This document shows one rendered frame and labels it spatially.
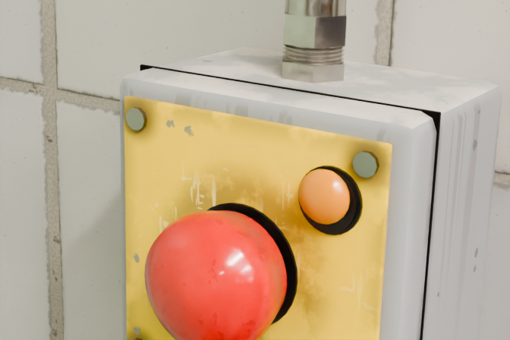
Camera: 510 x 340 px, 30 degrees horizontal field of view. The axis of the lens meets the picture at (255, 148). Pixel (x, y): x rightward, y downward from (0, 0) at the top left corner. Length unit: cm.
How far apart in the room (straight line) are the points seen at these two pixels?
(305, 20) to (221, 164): 5
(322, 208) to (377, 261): 2
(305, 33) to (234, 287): 8
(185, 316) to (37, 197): 19
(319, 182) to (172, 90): 6
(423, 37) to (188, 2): 9
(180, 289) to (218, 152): 4
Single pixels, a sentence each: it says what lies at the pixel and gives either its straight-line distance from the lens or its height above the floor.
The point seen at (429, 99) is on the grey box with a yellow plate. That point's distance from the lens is 27.
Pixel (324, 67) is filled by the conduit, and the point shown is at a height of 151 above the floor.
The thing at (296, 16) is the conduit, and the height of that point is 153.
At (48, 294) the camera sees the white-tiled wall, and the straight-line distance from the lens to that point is 45.
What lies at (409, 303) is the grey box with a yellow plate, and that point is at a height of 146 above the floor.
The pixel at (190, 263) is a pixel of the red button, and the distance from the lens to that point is 25.
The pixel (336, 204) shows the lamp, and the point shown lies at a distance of 25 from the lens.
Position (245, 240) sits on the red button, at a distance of 25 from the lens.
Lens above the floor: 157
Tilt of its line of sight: 16 degrees down
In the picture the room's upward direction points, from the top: 2 degrees clockwise
